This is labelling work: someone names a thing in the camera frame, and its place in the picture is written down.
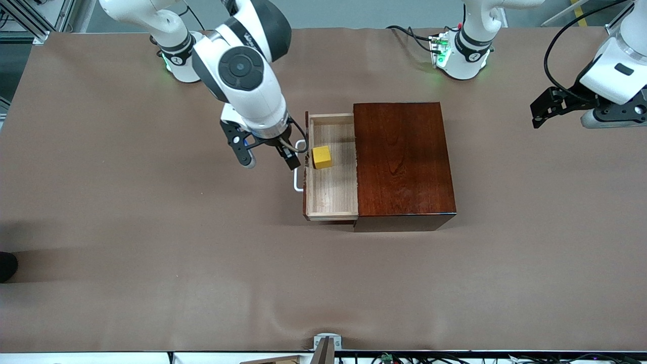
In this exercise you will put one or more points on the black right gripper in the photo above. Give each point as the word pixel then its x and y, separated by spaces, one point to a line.
pixel 277 142

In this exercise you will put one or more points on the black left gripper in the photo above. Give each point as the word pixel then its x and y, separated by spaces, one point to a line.
pixel 570 97

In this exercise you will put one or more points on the yellow block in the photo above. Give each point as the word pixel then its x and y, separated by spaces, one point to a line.
pixel 322 157

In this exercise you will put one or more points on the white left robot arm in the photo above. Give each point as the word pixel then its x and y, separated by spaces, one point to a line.
pixel 614 76

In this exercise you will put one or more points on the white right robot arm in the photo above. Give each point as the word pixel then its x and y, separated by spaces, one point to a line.
pixel 242 76

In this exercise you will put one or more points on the dark brown wooden cabinet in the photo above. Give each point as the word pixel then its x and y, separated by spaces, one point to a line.
pixel 404 162

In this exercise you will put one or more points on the brown table cover mat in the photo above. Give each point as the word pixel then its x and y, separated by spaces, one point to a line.
pixel 151 253

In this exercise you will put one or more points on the black round object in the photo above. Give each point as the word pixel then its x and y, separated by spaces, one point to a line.
pixel 7 266

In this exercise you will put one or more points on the aluminium frame profile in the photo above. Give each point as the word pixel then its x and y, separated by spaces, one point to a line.
pixel 30 28
pixel 617 25

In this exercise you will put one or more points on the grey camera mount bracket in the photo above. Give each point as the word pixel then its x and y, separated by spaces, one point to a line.
pixel 327 343

